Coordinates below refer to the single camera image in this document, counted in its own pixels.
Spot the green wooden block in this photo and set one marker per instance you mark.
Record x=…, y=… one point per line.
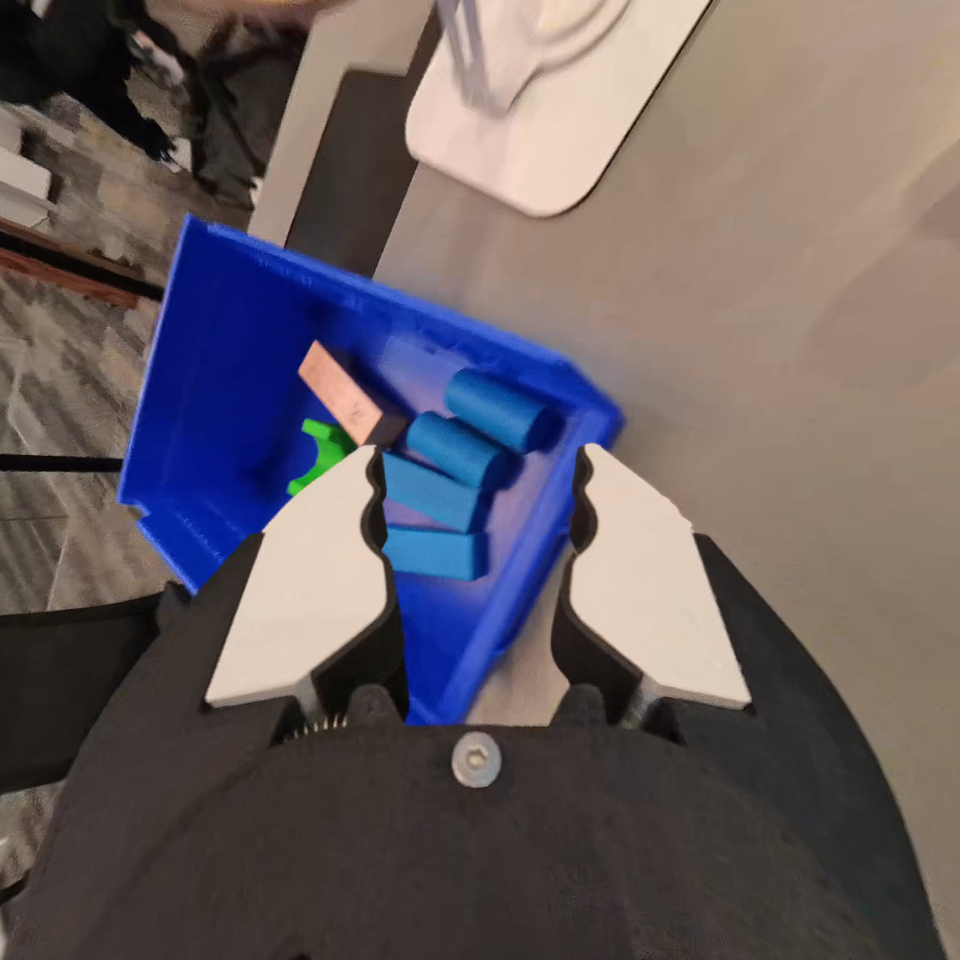
x=315, y=433

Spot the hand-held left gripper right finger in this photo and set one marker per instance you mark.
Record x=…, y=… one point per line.
x=652, y=607

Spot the black office chair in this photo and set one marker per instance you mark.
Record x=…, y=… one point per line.
x=232, y=112

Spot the natural wooden arch block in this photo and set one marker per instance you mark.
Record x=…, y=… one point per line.
x=337, y=390

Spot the blue wooden block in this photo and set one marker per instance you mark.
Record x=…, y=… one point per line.
x=435, y=553
x=431, y=491

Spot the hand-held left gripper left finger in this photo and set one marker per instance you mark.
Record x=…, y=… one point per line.
x=300, y=600

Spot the blue plastic bin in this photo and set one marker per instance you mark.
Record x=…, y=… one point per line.
x=225, y=337

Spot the blue wooden cylinder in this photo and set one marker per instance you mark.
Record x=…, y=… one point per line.
x=457, y=450
x=495, y=409

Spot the white document stand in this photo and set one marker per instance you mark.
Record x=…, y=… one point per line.
x=562, y=135

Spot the brown wooden table leg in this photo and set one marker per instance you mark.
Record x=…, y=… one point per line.
x=67, y=266

